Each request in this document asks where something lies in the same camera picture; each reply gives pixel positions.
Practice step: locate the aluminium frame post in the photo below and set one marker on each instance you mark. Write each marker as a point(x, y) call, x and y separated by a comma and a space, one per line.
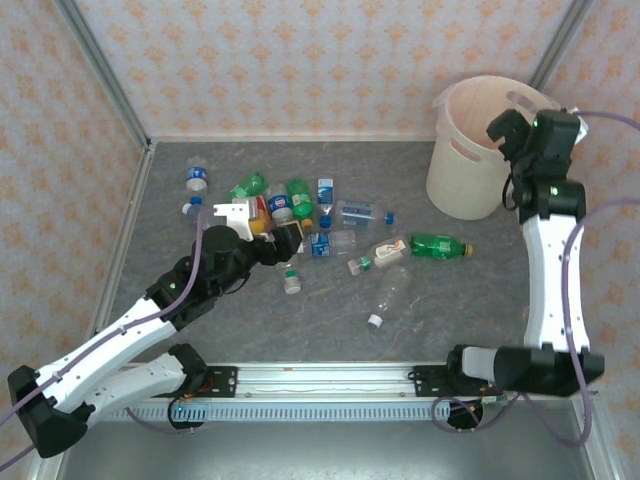
point(102, 67)
point(561, 40)

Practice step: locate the small clear bottle blue label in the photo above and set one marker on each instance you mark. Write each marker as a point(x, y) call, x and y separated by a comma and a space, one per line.
point(196, 172)

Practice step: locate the flat clear bottle blue-white label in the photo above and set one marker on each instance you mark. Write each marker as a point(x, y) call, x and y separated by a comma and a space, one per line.
point(325, 192)

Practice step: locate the green Sprite bottle yellow cap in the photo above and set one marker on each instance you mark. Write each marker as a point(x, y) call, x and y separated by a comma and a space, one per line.
point(299, 200)

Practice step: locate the clear water bottle blue label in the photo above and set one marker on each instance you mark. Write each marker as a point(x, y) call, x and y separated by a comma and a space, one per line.
point(357, 212)

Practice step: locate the bottle white orange label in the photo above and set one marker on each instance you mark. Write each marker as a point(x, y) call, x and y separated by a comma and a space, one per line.
point(387, 252)

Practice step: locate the crushed green bottle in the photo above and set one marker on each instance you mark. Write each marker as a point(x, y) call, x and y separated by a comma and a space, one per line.
point(252, 184)

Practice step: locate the cream plastic bin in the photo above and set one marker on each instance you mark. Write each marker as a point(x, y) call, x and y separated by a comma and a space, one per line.
point(460, 185)

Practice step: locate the clear Pepsi label bottle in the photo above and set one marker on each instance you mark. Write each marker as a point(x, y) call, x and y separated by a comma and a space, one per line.
point(279, 202)

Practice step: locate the long green bottle yellow cap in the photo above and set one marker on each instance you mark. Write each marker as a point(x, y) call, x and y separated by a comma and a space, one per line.
point(437, 246)

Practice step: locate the large clear bottle white cap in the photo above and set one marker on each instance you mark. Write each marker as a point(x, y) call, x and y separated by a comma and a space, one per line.
point(392, 290)

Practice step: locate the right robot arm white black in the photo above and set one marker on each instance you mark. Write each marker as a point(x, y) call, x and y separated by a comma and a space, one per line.
point(550, 280)

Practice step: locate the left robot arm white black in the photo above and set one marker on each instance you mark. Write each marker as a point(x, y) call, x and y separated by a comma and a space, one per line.
point(100, 355)

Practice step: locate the Pocari Sweat clear bottle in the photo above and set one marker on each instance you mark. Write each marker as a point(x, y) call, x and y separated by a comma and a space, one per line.
point(320, 244)

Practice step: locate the aluminium mounting rail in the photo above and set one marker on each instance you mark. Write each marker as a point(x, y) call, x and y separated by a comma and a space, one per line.
point(325, 380)

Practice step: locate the orange red label bottle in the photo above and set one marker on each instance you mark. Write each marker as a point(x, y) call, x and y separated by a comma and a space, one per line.
point(265, 215)

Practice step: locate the clear bottle green neck band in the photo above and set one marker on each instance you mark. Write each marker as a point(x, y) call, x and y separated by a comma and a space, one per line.
point(291, 282)

